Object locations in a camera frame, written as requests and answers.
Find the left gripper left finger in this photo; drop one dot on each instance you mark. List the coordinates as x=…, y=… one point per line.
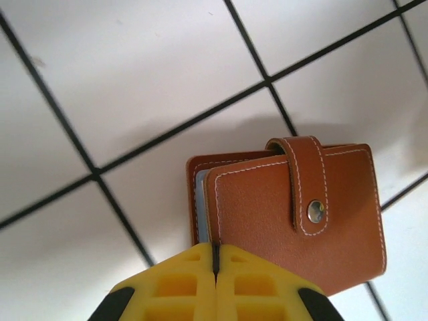
x=174, y=287

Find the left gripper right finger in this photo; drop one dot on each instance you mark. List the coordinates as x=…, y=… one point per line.
x=257, y=287

